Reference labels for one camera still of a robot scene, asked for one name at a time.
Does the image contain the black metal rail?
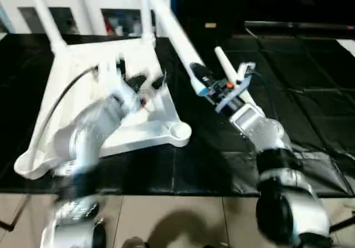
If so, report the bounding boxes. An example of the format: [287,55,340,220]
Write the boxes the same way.
[244,21,355,36]

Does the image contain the black work mat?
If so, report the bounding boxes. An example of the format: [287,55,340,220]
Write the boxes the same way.
[0,33,355,196]

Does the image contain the white plastic table top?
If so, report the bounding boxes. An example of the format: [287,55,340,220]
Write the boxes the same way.
[13,37,192,181]

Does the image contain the grey left robot foot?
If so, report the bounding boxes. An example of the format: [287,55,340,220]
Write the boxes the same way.
[123,237,146,248]

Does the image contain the white plastic table leg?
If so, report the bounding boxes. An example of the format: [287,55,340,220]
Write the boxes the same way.
[24,0,69,54]
[138,0,158,44]
[141,0,215,97]
[214,47,261,113]

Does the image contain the white edge strip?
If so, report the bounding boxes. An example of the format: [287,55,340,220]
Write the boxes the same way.
[337,37,355,55]

